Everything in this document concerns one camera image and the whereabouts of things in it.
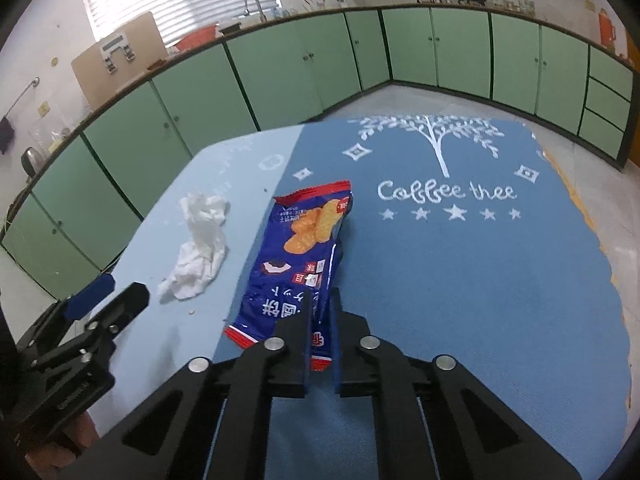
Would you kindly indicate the black bowl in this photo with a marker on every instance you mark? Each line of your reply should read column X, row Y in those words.
column 232, row 26

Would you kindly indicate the cardboard box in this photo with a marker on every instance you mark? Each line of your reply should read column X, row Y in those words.
column 120, row 60

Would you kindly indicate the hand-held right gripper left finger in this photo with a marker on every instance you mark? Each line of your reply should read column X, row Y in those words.
column 306, row 330

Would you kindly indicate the orange thermos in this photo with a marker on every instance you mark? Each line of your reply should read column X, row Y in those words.
column 607, row 30

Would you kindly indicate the kitchen utensil rack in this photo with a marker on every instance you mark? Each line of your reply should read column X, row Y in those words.
column 325, row 1

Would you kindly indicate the steel pot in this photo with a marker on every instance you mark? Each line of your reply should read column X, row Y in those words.
column 32, row 161

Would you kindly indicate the metal wall rail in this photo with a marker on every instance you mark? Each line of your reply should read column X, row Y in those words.
column 22, row 95

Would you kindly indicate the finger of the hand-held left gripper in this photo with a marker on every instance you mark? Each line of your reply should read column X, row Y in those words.
column 90, row 295
column 125, row 305

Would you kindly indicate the person's left hand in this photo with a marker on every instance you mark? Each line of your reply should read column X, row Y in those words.
column 85, row 435

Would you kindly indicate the red plastic basin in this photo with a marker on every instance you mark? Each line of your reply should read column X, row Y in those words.
column 197, row 39

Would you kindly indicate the blue snack packet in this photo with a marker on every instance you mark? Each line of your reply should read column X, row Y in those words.
column 305, row 240

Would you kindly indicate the metal kitchen faucet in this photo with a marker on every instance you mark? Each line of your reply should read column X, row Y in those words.
column 255, row 2

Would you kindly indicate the row of glass jars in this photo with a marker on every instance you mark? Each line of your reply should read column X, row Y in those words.
column 512, row 2

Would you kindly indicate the crumpled white tissue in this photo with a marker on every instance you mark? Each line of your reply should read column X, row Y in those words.
column 200, row 260

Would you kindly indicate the green base cabinets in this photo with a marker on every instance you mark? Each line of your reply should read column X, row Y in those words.
column 280, row 70

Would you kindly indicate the black hanging cloth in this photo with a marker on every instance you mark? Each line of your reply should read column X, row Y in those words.
column 6, row 135

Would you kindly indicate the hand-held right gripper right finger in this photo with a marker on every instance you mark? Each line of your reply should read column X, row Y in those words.
column 337, row 340

